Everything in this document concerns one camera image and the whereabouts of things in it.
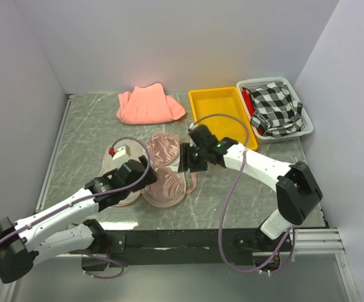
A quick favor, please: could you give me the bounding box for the red cloth in basket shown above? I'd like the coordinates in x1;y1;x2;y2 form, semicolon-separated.
241;89;254;116

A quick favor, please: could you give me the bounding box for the pink mesh laundry bag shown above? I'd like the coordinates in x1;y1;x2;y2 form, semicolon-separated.
99;131;189;208

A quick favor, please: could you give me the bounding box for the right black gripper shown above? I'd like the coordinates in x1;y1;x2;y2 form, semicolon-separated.
178;142;209;172

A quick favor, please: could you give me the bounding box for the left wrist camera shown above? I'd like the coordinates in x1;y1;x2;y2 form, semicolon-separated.
108;145;130;162

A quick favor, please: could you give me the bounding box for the black white checkered cloth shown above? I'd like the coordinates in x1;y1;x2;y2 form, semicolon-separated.
248;82;303;138

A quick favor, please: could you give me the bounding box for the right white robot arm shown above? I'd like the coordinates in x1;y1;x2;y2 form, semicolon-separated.
178;125;323;251

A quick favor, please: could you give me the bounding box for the yellow plastic tray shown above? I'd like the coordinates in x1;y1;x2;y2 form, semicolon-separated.
189;87;258;150

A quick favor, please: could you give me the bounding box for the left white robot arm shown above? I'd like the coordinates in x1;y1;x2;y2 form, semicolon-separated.
0;155;157;284

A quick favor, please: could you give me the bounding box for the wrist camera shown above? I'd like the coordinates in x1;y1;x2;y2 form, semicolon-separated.
188;123;198;131
108;145;130;162

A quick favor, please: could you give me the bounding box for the pink pleated skirt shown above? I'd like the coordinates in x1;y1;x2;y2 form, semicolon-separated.
117;83;186;125

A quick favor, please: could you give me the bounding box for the white plastic basket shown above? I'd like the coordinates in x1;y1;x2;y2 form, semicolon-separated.
236;77;314;143

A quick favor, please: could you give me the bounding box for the black base beam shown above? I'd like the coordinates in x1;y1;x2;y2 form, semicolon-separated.
84;228;292;267

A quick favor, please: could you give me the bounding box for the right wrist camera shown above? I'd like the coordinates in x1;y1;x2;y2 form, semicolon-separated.
188;123;198;131

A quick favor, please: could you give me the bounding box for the aluminium rail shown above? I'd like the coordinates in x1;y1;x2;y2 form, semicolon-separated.
11;228;346;258

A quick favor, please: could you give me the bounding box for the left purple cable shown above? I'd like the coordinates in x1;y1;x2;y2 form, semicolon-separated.
0;137;152;281

